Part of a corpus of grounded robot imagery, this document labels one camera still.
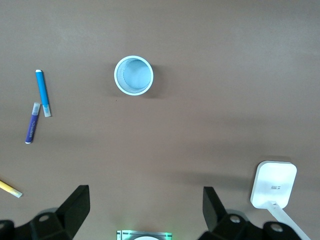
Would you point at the white desk lamp base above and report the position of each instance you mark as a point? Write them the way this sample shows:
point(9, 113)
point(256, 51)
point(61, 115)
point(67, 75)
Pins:
point(272, 182)

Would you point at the translucent blue plastic cup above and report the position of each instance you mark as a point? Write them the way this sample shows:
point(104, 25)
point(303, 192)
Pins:
point(135, 75)

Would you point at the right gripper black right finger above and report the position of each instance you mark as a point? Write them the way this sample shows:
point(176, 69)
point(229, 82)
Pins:
point(215, 215)

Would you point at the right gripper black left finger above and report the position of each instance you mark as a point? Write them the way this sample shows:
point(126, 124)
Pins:
point(72, 207)

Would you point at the purple marker with clear cap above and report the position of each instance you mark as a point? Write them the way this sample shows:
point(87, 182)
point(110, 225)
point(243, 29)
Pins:
point(32, 127)

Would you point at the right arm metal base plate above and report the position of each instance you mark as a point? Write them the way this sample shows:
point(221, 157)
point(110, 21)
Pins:
point(123, 235)

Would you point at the yellow marker with clear cap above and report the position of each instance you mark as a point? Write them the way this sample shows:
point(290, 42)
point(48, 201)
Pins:
point(7, 188)

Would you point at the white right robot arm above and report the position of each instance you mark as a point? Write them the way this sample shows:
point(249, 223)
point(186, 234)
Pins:
point(145, 238)

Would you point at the blue marker with clear cap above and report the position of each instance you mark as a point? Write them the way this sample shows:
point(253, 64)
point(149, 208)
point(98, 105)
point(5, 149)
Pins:
point(41, 87)

